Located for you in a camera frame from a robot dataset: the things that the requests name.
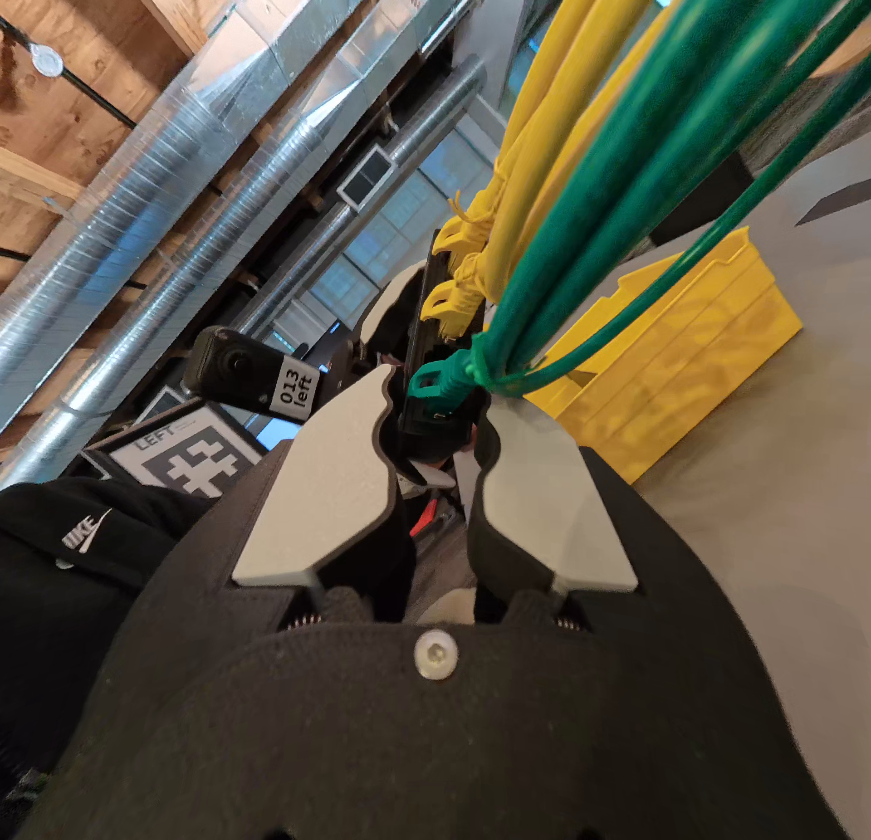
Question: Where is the person's left forearm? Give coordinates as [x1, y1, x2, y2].
[0, 476, 215, 786]

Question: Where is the green ethernet cable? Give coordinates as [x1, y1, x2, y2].
[407, 0, 871, 422]

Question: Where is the round spiral metal duct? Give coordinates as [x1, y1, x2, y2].
[0, 56, 488, 490]

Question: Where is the white air vent grille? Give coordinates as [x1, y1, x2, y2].
[336, 142, 397, 213]

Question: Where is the yellow plastic bin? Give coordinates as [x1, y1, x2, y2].
[524, 226, 804, 485]

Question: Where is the black ceiling conduit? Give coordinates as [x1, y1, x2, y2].
[0, 17, 137, 131]

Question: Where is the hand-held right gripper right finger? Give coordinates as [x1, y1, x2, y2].
[468, 401, 641, 623]

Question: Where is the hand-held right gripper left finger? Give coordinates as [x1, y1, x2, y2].
[231, 364, 416, 623]

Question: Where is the yellow ethernet cable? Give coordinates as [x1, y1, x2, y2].
[420, 0, 705, 341]

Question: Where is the black ethernet port block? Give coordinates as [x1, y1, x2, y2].
[396, 230, 492, 463]

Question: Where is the rectangular metal air duct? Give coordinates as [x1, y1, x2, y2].
[0, 0, 477, 405]

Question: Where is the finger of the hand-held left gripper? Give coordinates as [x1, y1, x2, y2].
[357, 264, 428, 346]
[398, 459, 458, 499]

